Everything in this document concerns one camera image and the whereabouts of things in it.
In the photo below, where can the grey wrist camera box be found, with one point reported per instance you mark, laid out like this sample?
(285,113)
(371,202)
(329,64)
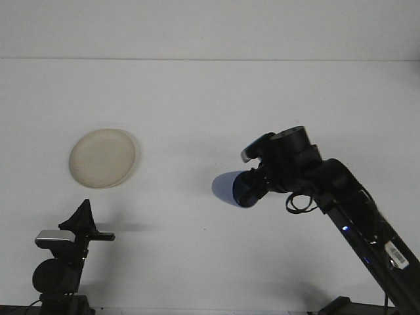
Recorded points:
(249,153)
(54,237)

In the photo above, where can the pale blue cup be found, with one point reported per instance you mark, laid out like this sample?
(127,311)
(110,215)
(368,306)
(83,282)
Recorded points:
(223,188)

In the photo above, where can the pale round plate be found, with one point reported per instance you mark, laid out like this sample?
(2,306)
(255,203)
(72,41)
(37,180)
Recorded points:
(101,159)

